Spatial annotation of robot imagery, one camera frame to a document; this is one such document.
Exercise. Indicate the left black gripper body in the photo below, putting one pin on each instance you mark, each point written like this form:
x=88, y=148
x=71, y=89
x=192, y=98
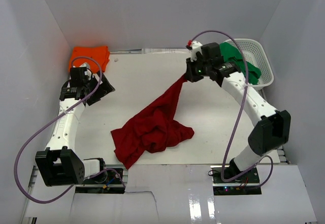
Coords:
x=88, y=83

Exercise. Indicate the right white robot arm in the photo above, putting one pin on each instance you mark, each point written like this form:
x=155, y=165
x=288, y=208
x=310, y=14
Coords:
x=271, y=126

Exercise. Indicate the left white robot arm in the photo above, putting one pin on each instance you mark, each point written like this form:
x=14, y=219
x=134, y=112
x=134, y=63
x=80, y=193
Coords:
x=58, y=163

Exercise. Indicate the green t shirt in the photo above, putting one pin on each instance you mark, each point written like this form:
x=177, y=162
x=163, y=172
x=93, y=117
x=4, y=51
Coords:
x=232, y=54

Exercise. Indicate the white label strip back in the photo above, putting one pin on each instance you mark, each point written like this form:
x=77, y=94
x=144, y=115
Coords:
x=165, y=51

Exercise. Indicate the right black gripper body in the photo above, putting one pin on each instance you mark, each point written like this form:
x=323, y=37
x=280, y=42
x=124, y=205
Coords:
x=197, y=69

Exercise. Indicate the white plastic laundry basket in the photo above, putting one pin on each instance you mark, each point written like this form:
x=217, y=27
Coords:
x=253, y=52

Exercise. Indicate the white paper sheet front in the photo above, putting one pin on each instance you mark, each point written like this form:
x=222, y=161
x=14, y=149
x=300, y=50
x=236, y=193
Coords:
x=183, y=194

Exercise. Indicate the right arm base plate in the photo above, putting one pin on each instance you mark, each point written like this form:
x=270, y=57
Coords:
x=248, y=184

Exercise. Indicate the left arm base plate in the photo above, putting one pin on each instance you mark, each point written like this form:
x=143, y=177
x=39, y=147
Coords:
x=108, y=183

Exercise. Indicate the red t shirt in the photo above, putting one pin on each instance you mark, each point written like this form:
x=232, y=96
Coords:
x=153, y=129

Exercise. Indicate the folded orange t shirt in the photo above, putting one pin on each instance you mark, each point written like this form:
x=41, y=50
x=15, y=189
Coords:
x=100, y=54

